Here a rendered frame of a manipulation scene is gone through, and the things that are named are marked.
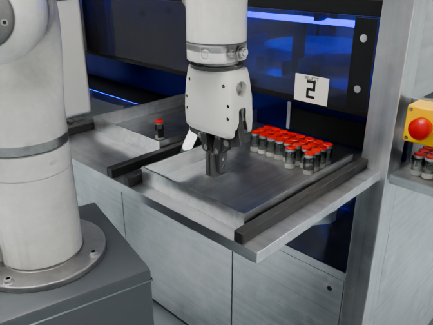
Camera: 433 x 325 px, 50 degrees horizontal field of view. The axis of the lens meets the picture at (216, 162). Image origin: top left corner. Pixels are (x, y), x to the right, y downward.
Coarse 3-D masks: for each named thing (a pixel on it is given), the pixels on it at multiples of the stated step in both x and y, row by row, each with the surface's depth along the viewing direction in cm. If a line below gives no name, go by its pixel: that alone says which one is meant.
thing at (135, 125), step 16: (176, 96) 136; (112, 112) 121; (128, 112) 124; (144, 112) 129; (160, 112) 131; (176, 112) 131; (256, 112) 124; (96, 128) 118; (112, 128) 112; (128, 128) 118; (144, 128) 118; (176, 128) 118; (144, 144) 105; (160, 144) 101
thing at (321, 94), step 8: (296, 80) 102; (304, 80) 101; (312, 80) 100; (320, 80) 98; (328, 80) 97; (296, 88) 103; (304, 88) 101; (320, 88) 99; (328, 88) 97; (296, 96) 103; (304, 96) 102; (320, 96) 99; (320, 104) 100
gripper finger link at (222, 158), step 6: (222, 144) 68; (228, 144) 67; (222, 150) 69; (210, 156) 70; (216, 156) 70; (222, 156) 70; (210, 162) 70; (216, 162) 70; (222, 162) 70; (210, 168) 71; (216, 168) 71; (222, 168) 71; (210, 174) 71; (216, 174) 71; (222, 174) 72
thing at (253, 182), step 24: (144, 168) 88; (168, 168) 93; (192, 168) 96; (240, 168) 96; (264, 168) 96; (336, 168) 91; (168, 192) 84; (192, 192) 79; (216, 192) 86; (240, 192) 86; (264, 192) 86; (288, 192) 80; (216, 216) 77; (240, 216) 72
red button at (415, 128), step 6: (414, 120) 84; (420, 120) 83; (426, 120) 83; (408, 126) 85; (414, 126) 83; (420, 126) 83; (426, 126) 82; (414, 132) 84; (420, 132) 83; (426, 132) 82; (414, 138) 84; (420, 138) 84
